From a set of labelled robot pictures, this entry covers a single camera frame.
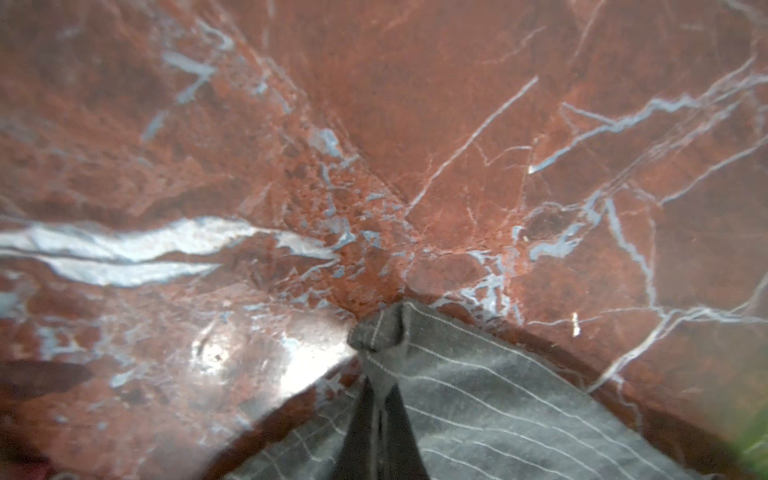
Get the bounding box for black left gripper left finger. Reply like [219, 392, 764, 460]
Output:
[330, 380, 375, 480]

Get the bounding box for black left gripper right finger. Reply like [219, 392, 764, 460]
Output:
[379, 385, 430, 480]

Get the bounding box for grey pinstriped long sleeve shirt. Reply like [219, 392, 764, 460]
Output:
[232, 301, 693, 479]

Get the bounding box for green plastic basket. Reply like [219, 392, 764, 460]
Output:
[736, 410, 767, 479]

